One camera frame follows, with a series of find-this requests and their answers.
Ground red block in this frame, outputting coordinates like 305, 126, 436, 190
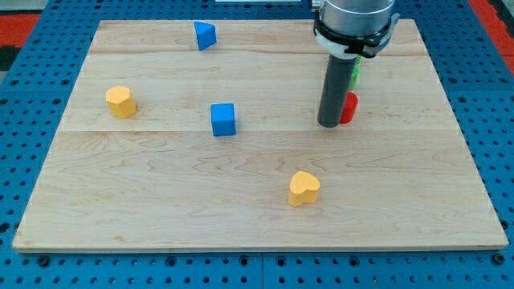
340, 92, 359, 124

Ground yellow heart block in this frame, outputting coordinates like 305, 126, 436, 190
288, 171, 321, 206

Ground green block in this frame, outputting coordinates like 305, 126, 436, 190
348, 56, 361, 91

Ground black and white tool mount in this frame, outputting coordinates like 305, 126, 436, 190
313, 13, 400, 59

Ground blue triangle block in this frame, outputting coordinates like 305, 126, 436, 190
194, 21, 217, 51

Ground yellow hexagon block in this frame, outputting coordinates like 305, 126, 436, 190
105, 86, 137, 118

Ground wooden board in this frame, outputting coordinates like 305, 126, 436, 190
13, 19, 508, 253

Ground blue cube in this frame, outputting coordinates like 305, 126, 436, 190
210, 103, 236, 136

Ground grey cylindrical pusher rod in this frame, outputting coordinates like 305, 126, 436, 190
317, 55, 357, 128

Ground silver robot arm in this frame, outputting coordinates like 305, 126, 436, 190
313, 0, 399, 128

